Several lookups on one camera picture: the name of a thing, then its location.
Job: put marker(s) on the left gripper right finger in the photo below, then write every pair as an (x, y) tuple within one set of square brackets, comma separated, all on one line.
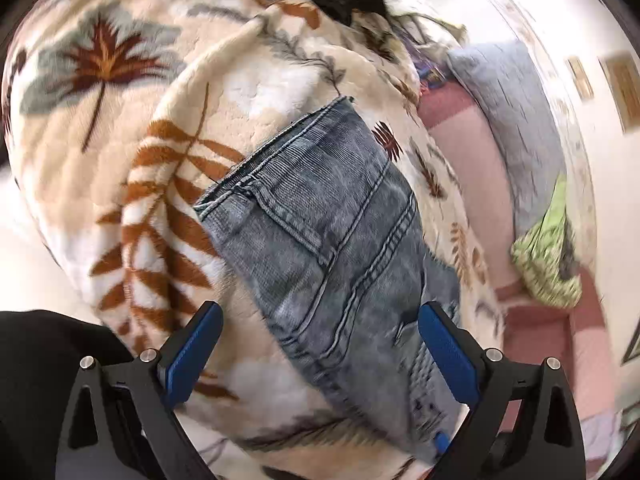
[(522, 421)]

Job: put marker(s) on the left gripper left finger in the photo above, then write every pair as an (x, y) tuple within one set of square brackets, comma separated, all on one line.
[(120, 420)]

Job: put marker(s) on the grey denim pants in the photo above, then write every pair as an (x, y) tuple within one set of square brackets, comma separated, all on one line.
[(325, 232)]

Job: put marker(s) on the pink sofa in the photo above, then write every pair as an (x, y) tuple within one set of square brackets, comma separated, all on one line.
[(576, 336)]

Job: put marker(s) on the dark grey cloth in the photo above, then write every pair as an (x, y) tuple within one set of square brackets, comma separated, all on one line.
[(568, 265)]

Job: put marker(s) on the green patterned folded blanket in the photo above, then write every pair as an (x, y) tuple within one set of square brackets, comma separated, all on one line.
[(536, 255)]

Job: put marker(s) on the leaf pattern beige blanket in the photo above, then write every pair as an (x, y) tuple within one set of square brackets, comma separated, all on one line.
[(120, 114)]

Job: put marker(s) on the grey quilted blanket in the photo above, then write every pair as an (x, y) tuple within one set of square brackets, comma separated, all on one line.
[(504, 82)]

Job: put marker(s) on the purple patterned item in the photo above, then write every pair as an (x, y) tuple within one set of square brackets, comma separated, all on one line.
[(431, 65)]

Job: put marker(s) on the white patterned pillow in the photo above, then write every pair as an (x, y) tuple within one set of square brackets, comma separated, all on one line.
[(430, 30)]

